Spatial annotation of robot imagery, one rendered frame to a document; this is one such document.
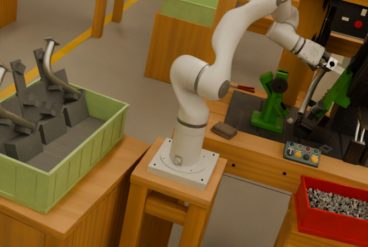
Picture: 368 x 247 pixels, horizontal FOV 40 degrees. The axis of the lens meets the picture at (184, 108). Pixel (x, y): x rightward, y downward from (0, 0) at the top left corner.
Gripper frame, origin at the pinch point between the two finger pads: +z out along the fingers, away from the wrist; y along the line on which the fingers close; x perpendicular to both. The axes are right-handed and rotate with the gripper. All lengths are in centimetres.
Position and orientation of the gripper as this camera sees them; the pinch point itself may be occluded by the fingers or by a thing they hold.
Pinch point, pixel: (328, 64)
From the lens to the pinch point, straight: 240.5
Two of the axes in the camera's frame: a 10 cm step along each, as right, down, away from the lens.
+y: 4.8, -8.3, 2.7
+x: -2.1, 1.9, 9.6
